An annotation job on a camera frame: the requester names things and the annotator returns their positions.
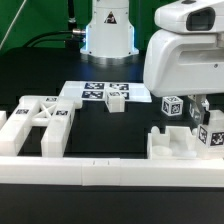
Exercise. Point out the white chair seat part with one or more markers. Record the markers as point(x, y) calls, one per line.
point(176, 143)

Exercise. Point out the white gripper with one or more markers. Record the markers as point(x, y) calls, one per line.
point(186, 55)

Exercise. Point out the white fence bar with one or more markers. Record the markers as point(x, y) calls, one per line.
point(2, 118)
point(112, 172)

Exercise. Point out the white chair back frame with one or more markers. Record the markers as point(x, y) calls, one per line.
point(55, 113)

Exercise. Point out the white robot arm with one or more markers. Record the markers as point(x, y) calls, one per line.
point(110, 35)

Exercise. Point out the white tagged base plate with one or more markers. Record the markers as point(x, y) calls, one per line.
point(95, 91)

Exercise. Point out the white left fence bar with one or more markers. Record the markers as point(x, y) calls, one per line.
point(2, 118)

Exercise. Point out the black vertical post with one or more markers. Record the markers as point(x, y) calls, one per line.
point(71, 12)

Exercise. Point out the white front fence bar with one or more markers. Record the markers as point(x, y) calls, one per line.
point(112, 172)

